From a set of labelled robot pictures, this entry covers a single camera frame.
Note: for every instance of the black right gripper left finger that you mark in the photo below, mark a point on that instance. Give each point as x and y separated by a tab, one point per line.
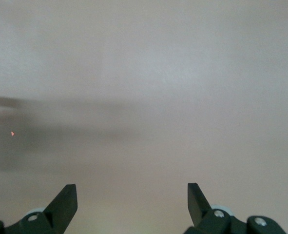
61	212

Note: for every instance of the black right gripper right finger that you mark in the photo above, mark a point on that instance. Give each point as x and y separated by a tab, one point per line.
198	209

